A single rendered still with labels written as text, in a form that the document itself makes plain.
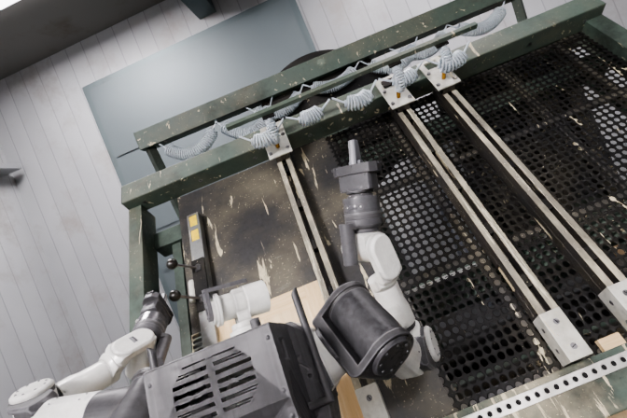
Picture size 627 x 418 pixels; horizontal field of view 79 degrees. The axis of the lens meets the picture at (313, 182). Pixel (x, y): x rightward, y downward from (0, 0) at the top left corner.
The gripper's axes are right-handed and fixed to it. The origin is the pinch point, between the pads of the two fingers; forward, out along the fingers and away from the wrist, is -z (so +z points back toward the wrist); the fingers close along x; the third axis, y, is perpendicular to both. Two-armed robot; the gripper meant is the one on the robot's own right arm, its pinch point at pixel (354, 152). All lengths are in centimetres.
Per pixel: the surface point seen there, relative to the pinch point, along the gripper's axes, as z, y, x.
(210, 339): 49, 1, 62
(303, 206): 10, 32, 40
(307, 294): 39, 22, 36
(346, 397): 65, 12, 19
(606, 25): -50, 118, -63
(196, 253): 22, 12, 78
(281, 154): -12, 37, 52
